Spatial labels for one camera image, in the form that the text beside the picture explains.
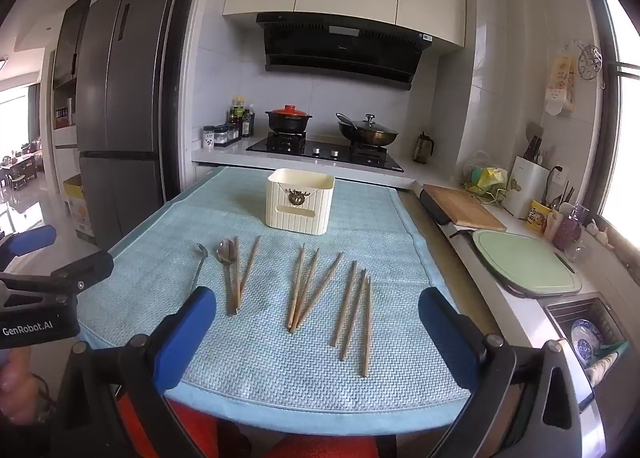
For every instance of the green cutting board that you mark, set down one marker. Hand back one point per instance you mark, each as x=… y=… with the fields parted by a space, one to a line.
x=525 y=263

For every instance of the wok with glass lid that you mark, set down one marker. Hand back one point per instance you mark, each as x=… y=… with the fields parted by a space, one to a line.
x=367 y=131

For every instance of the wooden cutting board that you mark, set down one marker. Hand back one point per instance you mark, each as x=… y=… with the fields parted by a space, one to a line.
x=465 y=208

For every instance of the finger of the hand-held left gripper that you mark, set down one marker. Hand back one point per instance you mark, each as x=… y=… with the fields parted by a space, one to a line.
x=32 y=239
x=85 y=268

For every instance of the dining table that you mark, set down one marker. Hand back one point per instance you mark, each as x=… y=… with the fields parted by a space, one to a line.
x=15 y=171

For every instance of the black gas stove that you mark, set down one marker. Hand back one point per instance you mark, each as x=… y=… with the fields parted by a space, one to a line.
x=325 y=151

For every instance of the grey refrigerator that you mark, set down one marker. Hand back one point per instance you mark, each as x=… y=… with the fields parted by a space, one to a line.
x=125 y=88

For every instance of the person's left hand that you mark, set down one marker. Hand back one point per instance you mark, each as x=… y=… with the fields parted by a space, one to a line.
x=15 y=383

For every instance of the kitchen sink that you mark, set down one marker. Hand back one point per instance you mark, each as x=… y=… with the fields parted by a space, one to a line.
x=585 y=308

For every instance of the small metal spoon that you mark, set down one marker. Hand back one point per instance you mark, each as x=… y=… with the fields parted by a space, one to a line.
x=201 y=250

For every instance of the blue patterned plate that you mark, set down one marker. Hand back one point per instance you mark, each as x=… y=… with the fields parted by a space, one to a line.
x=586 y=338

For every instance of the white knife block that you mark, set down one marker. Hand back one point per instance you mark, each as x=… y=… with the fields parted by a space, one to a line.
x=527 y=185

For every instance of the dark glass kettle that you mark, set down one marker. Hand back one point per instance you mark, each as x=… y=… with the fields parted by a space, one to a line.
x=423 y=148

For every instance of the yellow container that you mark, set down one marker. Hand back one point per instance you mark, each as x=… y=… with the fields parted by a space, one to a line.
x=540 y=218

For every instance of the dark tall cabinet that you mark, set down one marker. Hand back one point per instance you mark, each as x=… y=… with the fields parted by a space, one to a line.
x=67 y=48

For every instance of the red stool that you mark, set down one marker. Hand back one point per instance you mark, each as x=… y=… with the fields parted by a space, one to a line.
x=200 y=433

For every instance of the purple glass bottle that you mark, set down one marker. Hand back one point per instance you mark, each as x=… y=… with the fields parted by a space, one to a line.
x=570 y=230

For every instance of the seasoning bottles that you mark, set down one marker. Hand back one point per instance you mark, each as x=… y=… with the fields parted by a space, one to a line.
x=242 y=118

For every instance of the hanging paper wall calendar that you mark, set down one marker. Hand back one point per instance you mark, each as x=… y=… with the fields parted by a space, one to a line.
x=560 y=83

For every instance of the window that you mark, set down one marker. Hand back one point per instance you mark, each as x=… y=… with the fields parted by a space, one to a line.
x=622 y=113

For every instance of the black clay pot red lid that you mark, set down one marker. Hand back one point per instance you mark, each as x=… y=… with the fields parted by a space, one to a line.
x=288 y=119

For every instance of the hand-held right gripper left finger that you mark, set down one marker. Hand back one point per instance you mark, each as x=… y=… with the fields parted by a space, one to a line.
x=184 y=338

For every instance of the hanging metal rack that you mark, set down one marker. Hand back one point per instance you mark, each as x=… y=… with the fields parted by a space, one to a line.
x=590 y=61

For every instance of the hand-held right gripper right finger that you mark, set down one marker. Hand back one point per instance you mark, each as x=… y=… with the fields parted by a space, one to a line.
x=447 y=338

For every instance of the black range hood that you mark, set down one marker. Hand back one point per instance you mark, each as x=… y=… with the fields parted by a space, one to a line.
x=340 y=48

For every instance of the cream ribbed utensil holder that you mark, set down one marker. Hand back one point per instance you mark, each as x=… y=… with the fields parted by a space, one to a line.
x=300 y=208

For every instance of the light blue textured mat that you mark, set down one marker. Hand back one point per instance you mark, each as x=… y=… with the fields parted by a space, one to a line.
x=150 y=263

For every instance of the plastic bag with yellow cloth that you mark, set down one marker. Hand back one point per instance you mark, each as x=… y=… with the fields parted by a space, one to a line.
x=487 y=176

